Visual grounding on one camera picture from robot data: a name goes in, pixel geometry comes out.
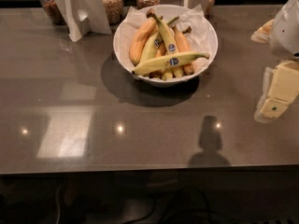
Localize small orange banana underneath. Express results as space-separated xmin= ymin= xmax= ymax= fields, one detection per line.
xmin=149 ymin=42 xmax=166 ymax=78

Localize black cable under table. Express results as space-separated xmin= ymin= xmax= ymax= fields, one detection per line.
xmin=121 ymin=187 xmax=237 ymax=224

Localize left glass jar of nuts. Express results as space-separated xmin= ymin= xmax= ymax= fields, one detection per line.
xmin=39 ymin=0 xmax=65 ymax=25

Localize green-yellow banana with sticker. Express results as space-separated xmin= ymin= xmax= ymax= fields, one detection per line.
xmin=135 ymin=13 xmax=178 ymax=63

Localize orange ripe banana left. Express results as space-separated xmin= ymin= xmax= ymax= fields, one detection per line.
xmin=129 ymin=17 xmax=162 ymax=65

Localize middle glass jar of grains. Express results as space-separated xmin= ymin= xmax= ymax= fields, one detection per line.
xmin=102 ymin=0 xmax=123 ymax=25

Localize white paper sign stand left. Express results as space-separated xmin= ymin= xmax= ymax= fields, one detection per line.
xmin=54 ymin=0 xmax=111 ymax=42

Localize long yellow banana centre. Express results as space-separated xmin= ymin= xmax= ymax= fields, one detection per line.
xmin=149 ymin=13 xmax=184 ymax=80

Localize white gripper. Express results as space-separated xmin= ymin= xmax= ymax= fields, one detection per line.
xmin=251 ymin=0 xmax=299 ymax=123

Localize far right glass jar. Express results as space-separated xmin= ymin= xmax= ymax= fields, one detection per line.
xmin=205 ymin=0 xmax=216 ymax=17

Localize front lying yellow banana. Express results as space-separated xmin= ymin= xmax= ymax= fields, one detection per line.
xmin=132 ymin=51 xmax=210 ymax=76

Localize white ceramic bowl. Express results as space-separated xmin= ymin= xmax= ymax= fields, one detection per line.
xmin=112 ymin=4 xmax=219 ymax=88

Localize white paper bowl liner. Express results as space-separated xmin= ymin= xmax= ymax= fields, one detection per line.
xmin=119 ymin=4 xmax=213 ymax=74

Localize orange banana right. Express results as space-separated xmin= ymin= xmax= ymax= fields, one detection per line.
xmin=173 ymin=25 xmax=194 ymax=75

